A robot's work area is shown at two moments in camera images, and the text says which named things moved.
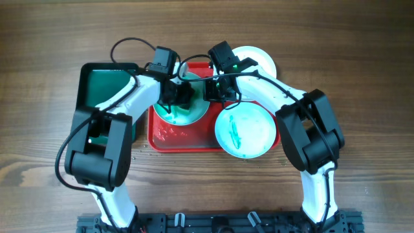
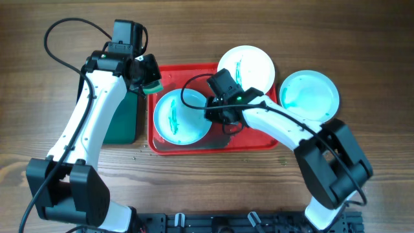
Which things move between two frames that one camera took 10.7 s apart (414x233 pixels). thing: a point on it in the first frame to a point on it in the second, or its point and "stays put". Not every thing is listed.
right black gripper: x=209 y=96 to x=210 y=114
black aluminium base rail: x=223 y=222 stays put
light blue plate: x=182 y=115 to x=309 y=94
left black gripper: x=183 y=97 to x=154 y=73
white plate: x=266 y=67 stays put
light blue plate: x=245 y=131 to x=178 y=123
